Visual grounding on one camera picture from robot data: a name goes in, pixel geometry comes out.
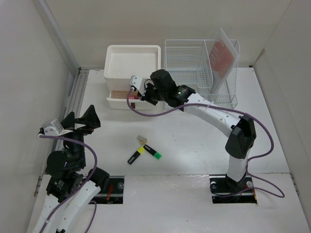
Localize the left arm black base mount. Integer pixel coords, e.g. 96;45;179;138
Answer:
92;176;124;204

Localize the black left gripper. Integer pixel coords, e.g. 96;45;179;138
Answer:
61;104;100;167

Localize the green cap black highlighter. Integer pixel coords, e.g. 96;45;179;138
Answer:
143;144;162;160

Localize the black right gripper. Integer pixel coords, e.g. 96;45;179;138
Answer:
137;82;167;106

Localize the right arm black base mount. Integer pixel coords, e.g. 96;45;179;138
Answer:
209;175;257;204

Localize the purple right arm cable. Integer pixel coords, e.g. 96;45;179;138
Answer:
126;87;285;199

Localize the red booklet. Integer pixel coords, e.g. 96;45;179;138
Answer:
209;28;239;95

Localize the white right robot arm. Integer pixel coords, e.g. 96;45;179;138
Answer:
133;69;257;191

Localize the aluminium frame rail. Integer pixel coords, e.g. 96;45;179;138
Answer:
36;0;88;175

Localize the yellow cap black highlighter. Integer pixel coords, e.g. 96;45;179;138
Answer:
127;147;145;165

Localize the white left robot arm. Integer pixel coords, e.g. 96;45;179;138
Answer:
33;105;110;233

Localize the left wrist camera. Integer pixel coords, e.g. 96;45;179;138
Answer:
38;119;73;140

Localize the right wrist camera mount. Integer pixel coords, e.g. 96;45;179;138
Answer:
130;75;147;96

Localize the white wire mesh organizer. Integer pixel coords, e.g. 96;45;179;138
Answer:
164;39;238;109

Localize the white three-drawer storage box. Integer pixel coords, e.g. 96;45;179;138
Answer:
104;45;161;110

